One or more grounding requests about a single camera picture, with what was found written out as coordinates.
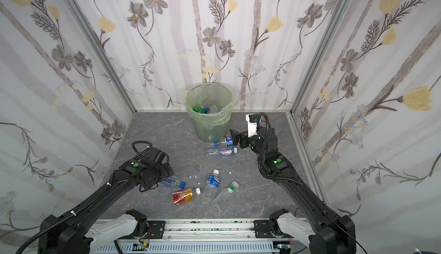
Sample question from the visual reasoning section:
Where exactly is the green bin liner bag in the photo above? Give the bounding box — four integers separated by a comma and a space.
184, 83, 236, 128

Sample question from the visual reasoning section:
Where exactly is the mesh waste bin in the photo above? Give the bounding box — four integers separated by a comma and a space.
184, 83, 237, 144

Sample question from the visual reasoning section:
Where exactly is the white vented cable duct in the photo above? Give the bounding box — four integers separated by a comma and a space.
73, 241, 276, 254

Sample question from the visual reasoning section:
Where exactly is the green bottle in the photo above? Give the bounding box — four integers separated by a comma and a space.
193, 106, 206, 114

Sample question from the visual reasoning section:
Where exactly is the clear bottle white cap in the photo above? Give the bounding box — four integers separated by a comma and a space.
212, 181, 240, 211

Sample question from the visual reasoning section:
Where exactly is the crushed bottle blue cap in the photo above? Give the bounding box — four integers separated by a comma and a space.
159, 176, 186, 190

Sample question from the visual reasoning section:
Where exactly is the corner aluminium post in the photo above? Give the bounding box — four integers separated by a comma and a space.
63, 0, 137, 114
289, 0, 351, 115

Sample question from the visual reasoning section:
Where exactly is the clear crushed bottle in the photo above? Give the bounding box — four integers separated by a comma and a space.
207, 105, 219, 114

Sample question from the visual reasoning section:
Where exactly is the red yellow label bottle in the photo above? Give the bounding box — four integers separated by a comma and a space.
172, 187, 201, 206

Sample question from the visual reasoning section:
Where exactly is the small blue label bottle near bin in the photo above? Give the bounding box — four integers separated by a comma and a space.
214, 136, 233, 147

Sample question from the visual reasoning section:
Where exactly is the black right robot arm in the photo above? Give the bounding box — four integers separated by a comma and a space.
230, 112, 361, 254

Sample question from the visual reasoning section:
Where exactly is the right corner aluminium post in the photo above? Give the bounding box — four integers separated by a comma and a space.
289, 0, 351, 115

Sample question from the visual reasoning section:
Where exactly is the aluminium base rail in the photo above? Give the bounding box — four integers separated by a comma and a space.
61, 218, 311, 254

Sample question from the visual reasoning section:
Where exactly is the left corner aluminium post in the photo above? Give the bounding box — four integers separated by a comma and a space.
63, 0, 137, 114

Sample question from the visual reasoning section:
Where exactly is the purple label Ganten bottle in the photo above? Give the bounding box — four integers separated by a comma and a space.
206, 147, 238, 158

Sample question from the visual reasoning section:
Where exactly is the Pocari Sweat bottle white cap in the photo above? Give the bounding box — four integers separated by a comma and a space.
203, 169, 220, 200

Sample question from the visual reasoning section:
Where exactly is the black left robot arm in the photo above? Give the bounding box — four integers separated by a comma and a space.
17, 141, 173, 254

